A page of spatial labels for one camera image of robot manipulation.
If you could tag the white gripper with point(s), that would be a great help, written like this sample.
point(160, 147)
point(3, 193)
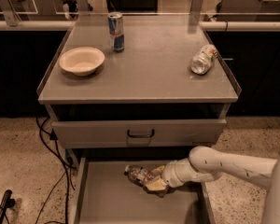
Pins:
point(170, 173)

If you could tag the clear plastic water bottle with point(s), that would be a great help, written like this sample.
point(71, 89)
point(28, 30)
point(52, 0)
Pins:
point(138, 175)

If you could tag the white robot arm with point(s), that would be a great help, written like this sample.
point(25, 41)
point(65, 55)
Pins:
point(205, 164)

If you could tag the open grey middle drawer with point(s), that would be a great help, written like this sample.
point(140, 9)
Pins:
point(105, 195)

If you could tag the grey top drawer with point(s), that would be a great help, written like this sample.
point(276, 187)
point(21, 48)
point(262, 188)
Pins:
point(168, 133)

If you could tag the grey metal drawer cabinet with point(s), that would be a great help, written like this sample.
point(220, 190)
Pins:
point(149, 80)

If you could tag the silver soda can lying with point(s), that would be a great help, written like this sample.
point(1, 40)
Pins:
point(203, 60)

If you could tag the white paper bowl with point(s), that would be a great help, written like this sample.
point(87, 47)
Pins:
point(81, 61)

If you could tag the black object on floor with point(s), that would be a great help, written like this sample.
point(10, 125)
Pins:
point(6, 203)

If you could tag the blue silver energy drink can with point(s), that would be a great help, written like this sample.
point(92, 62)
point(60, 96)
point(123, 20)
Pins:
point(116, 31)

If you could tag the black drawer handle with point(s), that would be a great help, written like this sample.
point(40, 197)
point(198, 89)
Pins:
point(140, 135)

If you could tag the white horizontal rail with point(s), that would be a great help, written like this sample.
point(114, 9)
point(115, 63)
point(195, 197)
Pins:
point(229, 26)

